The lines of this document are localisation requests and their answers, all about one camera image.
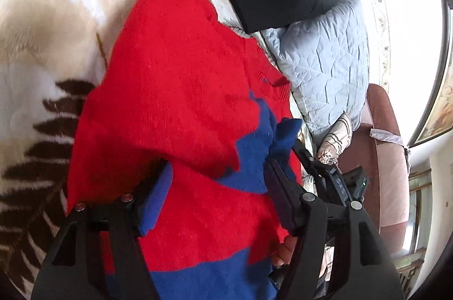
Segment person's right hand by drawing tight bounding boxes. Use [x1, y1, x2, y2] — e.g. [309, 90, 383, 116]
[271, 234, 300, 267]

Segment reddish brown padded headboard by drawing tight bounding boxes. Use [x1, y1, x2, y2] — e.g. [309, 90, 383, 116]
[336, 83, 411, 251]

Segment red and blue knit sweater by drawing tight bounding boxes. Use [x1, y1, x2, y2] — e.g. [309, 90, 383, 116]
[67, 0, 305, 300]

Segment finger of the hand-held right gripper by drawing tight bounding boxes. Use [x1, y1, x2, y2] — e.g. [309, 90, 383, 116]
[292, 141, 331, 177]

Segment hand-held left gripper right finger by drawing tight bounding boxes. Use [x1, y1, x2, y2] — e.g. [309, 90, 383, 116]
[264, 158, 406, 300]

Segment light blue quilted pillow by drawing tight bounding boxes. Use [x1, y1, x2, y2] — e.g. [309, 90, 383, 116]
[260, 0, 370, 145]

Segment wooden bedside cabinet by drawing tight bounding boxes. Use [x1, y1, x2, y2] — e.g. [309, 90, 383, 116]
[396, 169, 437, 297]

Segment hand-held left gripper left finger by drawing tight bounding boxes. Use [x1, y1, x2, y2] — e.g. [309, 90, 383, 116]
[31, 162, 170, 300]

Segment clear plastic wrap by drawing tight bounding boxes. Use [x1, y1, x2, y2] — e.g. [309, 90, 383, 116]
[370, 128, 404, 146]

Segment leaf print fleece blanket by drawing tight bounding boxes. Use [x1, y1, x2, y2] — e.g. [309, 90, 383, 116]
[0, 0, 315, 297]

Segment large framed wall picture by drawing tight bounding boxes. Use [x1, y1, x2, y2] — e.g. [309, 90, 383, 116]
[407, 3, 453, 148]

